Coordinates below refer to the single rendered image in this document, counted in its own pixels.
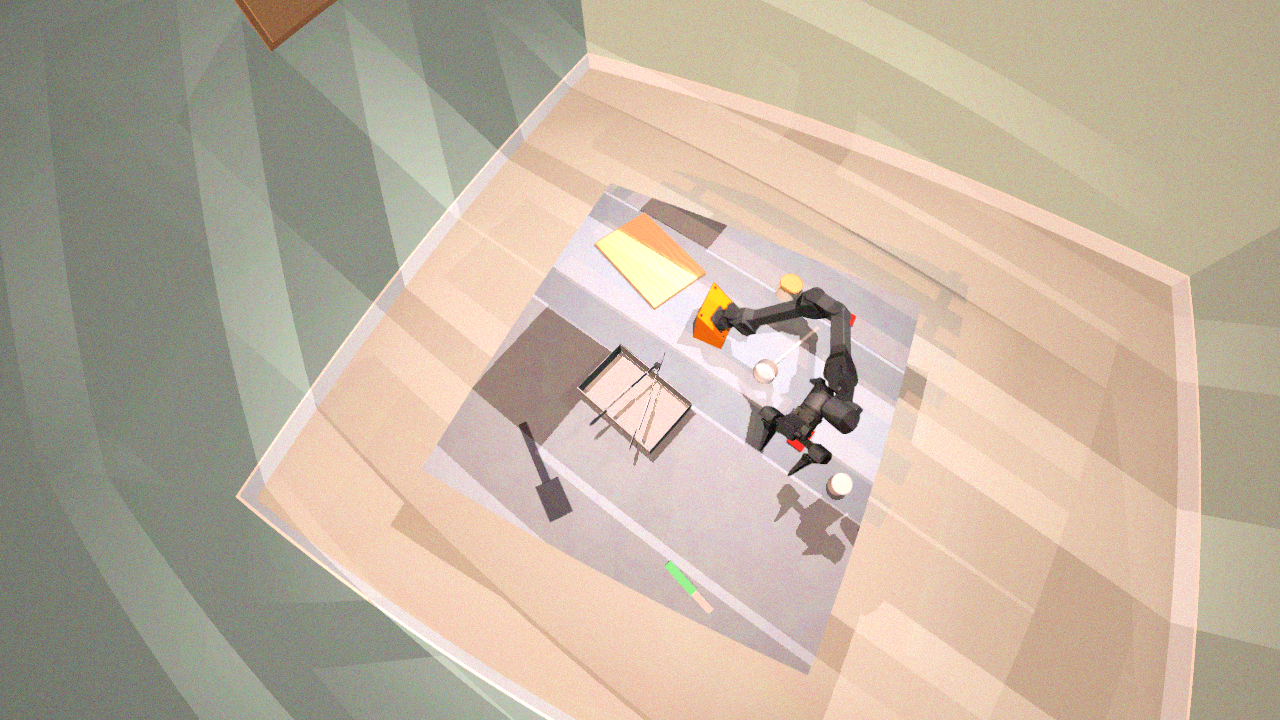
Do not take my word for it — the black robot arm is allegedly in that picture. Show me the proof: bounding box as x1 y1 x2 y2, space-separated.
710 287 863 441

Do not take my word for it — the silver saucepan with long handle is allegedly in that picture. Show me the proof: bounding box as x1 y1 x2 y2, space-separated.
753 327 819 384

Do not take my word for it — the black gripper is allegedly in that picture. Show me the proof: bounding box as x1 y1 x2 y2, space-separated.
759 404 833 477

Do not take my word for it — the grey spatula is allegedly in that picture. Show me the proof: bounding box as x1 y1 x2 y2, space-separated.
518 421 573 521

